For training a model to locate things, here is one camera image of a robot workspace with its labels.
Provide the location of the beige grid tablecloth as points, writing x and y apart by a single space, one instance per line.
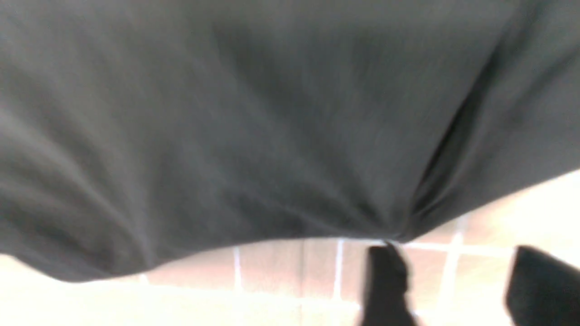
458 275

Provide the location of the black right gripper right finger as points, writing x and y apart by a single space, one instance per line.
542 290

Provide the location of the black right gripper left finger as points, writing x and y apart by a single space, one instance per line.
385 288

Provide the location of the dark gray long-sleeved shirt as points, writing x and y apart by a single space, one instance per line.
135 133

